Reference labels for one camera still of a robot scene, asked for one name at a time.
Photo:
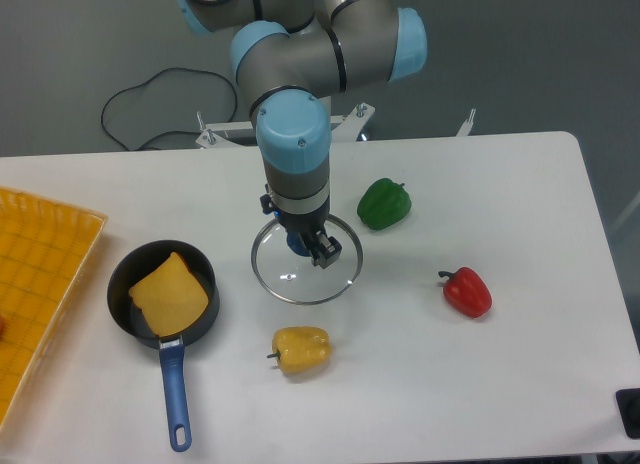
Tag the white table clamp bracket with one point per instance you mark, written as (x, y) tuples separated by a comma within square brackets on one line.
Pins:
[(467, 125)]

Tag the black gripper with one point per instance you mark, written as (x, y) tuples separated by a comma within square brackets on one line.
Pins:
[(304, 219)]

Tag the black pot blue handle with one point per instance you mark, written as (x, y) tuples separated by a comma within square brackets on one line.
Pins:
[(132, 268)]

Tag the yellow bread slice toy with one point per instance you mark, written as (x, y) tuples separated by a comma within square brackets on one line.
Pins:
[(170, 298)]

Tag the black device at table corner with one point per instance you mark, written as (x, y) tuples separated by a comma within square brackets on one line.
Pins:
[(628, 401)]

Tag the glass pot lid blue knob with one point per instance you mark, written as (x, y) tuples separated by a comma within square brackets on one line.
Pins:
[(287, 275)]

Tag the yellow bell pepper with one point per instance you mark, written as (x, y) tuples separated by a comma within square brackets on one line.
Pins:
[(301, 348)]

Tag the yellow plastic basket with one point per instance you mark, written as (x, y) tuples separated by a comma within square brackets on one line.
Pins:
[(45, 245)]

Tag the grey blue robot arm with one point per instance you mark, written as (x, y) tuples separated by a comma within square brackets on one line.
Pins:
[(287, 56)]

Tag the green bell pepper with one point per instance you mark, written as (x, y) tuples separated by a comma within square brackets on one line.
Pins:
[(384, 204)]

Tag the red bell pepper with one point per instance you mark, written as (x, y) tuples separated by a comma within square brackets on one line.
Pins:
[(466, 292)]

